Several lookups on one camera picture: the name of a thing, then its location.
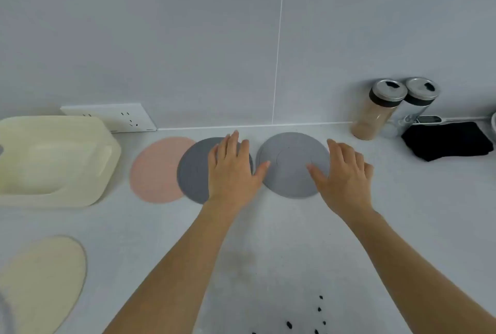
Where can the cream round mat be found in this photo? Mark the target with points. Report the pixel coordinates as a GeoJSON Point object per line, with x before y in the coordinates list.
{"type": "Point", "coordinates": [42, 283]}

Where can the person's left forearm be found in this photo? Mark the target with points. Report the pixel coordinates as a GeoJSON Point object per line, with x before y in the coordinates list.
{"type": "Point", "coordinates": [174, 271]}

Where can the person's left middle finger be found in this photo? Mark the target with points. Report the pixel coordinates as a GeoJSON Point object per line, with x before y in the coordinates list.
{"type": "Point", "coordinates": [233, 146]}

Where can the person's right forearm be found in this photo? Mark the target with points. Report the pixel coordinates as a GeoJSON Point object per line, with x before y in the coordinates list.
{"type": "Point", "coordinates": [410, 275]}

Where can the person's left hand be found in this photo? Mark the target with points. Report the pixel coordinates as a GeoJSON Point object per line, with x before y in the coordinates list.
{"type": "Point", "coordinates": [230, 178]}

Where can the white bowl rim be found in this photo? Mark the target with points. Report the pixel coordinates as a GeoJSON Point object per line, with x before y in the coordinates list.
{"type": "Point", "coordinates": [494, 122]}

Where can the jar with tan powder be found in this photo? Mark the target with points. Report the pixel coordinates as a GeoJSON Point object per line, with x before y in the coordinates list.
{"type": "Point", "coordinates": [374, 116]}

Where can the scattered black crumbs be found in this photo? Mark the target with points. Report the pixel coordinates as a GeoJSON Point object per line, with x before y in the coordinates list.
{"type": "Point", "coordinates": [320, 309]}

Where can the person's right middle finger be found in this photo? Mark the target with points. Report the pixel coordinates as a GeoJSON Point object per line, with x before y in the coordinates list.
{"type": "Point", "coordinates": [348, 154]}

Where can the person's left thumb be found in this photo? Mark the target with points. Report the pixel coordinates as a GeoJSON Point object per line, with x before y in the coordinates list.
{"type": "Point", "coordinates": [260, 173]}

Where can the dark grey round mat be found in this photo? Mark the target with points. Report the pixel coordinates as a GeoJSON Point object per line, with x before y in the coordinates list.
{"type": "Point", "coordinates": [193, 173]}

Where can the white wall socket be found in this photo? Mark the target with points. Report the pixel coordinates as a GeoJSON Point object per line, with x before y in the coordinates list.
{"type": "Point", "coordinates": [116, 115]}

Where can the clear jar with metal lid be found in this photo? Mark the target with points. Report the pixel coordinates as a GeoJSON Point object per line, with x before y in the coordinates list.
{"type": "Point", "coordinates": [420, 93]}

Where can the pink round mat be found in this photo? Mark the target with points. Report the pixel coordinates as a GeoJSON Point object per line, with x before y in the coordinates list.
{"type": "Point", "coordinates": [155, 171]}

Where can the person's right hand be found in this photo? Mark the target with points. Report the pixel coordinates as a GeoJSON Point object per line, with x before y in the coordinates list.
{"type": "Point", "coordinates": [345, 186]}

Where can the person's right thumb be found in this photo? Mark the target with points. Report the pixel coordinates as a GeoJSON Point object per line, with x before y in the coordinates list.
{"type": "Point", "coordinates": [317, 177]}

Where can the person's right little finger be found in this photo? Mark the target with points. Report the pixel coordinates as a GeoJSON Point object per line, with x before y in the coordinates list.
{"type": "Point", "coordinates": [369, 173]}

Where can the black folded cloth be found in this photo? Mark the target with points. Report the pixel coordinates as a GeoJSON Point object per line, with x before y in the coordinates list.
{"type": "Point", "coordinates": [445, 140]}

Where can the cream plastic basin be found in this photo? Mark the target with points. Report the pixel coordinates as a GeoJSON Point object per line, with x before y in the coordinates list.
{"type": "Point", "coordinates": [50, 159]}

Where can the white digital thermometer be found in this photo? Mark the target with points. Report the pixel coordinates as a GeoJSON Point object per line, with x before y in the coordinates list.
{"type": "Point", "coordinates": [428, 119]}

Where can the light grey round mat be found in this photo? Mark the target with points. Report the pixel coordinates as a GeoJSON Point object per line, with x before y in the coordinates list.
{"type": "Point", "coordinates": [290, 163]}

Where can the person's left little finger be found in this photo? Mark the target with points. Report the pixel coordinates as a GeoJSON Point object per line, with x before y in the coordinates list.
{"type": "Point", "coordinates": [212, 157]}

